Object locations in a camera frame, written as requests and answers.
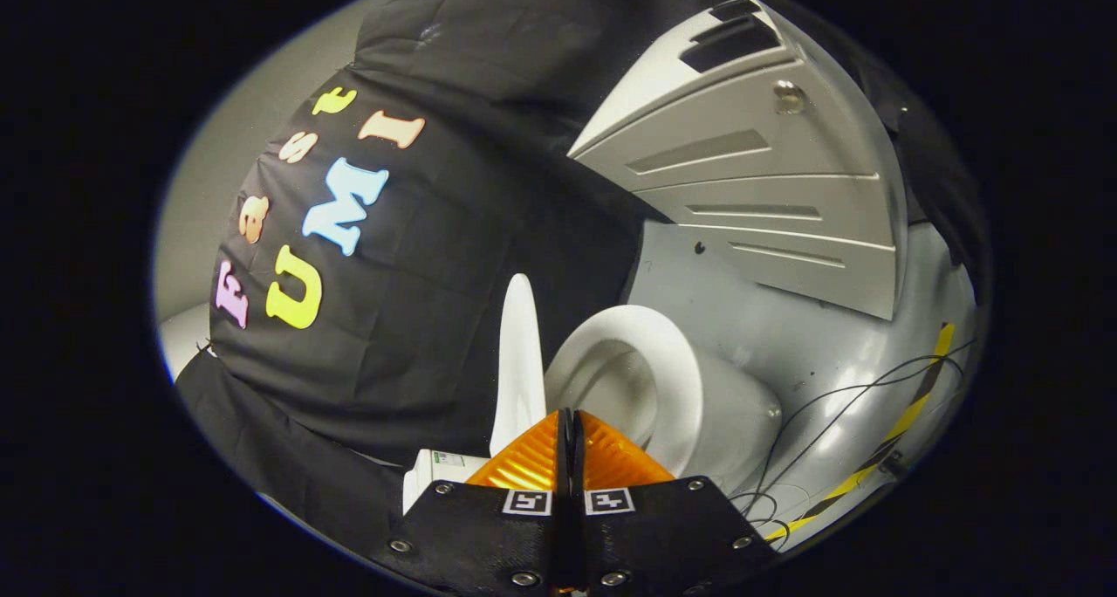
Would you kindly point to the black backdrop cloth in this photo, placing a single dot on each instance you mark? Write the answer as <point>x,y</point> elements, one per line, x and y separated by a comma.
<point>454,300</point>

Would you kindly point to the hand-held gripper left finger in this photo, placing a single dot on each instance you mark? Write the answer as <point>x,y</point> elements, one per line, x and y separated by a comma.
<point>489,540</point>

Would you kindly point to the white toilet lid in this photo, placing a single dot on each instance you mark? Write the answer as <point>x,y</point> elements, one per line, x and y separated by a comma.
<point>519,361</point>

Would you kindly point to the white ceramic toilet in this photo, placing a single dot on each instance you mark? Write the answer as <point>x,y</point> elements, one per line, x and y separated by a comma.
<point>689,387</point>

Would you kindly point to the yellow black hazard tape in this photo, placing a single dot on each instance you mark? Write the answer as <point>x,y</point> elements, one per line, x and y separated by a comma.
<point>907,414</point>

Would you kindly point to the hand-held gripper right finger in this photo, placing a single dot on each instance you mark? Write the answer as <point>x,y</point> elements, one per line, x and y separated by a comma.
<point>654,540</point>

